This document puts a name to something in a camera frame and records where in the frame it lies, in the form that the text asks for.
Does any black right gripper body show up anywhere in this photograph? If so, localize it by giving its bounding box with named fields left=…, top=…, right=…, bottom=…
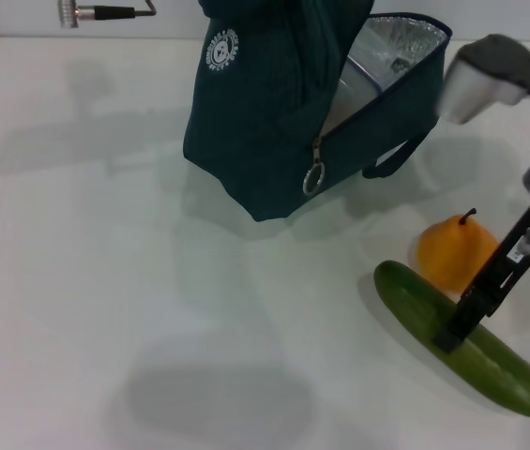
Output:
left=468, top=200, right=530, bottom=318

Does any orange pear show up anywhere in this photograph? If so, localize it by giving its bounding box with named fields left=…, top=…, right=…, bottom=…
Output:
left=416, top=208, right=500, bottom=293

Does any clear blue-rimmed food container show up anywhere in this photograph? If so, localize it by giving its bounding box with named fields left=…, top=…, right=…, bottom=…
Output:
left=327, top=18, right=416, bottom=135

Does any left arm silver cable plug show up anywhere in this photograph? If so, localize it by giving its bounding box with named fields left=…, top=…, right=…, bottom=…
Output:
left=57, top=0, right=158, bottom=30

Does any green cucumber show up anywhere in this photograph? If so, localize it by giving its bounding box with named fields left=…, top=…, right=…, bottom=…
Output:
left=373, top=260, right=530, bottom=418

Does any dark teal lunch bag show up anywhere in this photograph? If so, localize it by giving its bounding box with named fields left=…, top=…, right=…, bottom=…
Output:
left=182, top=0, right=453, bottom=224

